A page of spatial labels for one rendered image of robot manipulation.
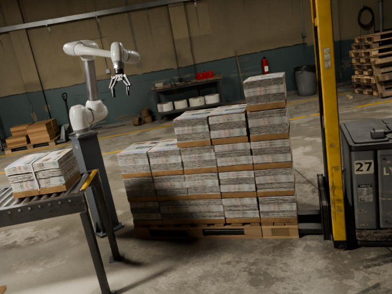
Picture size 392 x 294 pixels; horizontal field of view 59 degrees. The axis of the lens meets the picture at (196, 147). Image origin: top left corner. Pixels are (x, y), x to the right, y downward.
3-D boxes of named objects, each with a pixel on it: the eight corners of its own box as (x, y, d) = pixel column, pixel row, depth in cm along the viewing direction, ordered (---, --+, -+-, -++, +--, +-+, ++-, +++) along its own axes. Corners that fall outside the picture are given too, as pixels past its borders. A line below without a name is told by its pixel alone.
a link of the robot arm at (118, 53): (118, 59, 269) (130, 62, 280) (116, 39, 268) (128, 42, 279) (108, 62, 275) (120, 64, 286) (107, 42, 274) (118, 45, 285)
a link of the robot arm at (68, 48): (72, 42, 294) (84, 41, 304) (58, 41, 303) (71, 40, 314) (73, 58, 299) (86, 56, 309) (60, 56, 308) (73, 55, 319)
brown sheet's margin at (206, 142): (190, 135, 318) (189, 131, 317) (220, 132, 309) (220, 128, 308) (177, 147, 283) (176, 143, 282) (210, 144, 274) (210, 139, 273)
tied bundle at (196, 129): (190, 136, 318) (186, 111, 312) (221, 133, 309) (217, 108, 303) (177, 149, 284) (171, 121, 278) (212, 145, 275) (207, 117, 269)
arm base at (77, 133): (66, 137, 327) (64, 131, 325) (87, 130, 340) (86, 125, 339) (73, 138, 313) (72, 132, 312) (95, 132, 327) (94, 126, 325)
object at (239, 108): (218, 107, 305) (218, 106, 305) (250, 103, 296) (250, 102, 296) (207, 116, 271) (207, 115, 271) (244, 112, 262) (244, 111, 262)
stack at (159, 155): (152, 219, 357) (135, 142, 336) (266, 216, 321) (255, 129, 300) (136, 239, 322) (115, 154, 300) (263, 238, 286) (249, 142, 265)
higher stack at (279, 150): (266, 216, 322) (248, 76, 289) (300, 215, 312) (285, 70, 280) (262, 238, 286) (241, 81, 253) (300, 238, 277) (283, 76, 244)
